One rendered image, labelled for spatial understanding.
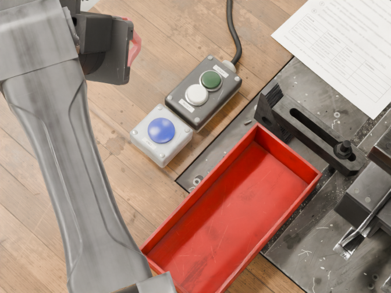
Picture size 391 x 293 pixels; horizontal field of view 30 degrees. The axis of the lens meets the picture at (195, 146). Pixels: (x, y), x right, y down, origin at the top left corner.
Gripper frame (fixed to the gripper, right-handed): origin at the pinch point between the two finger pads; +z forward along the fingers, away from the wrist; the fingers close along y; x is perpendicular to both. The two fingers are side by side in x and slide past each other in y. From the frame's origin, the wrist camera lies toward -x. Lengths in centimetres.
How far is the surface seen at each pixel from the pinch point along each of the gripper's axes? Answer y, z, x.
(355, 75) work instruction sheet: -19.2, 42.0, 4.5
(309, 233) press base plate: -19.1, 25.4, 26.1
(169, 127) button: 2.8, 21.6, 13.7
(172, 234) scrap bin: -1.5, 16.7, 27.8
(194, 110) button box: 0.6, 25.3, 11.3
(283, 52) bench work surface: -7.9, 39.4, 2.3
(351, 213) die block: -24.3, 26.1, 22.0
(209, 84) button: -0.4, 27.6, 7.3
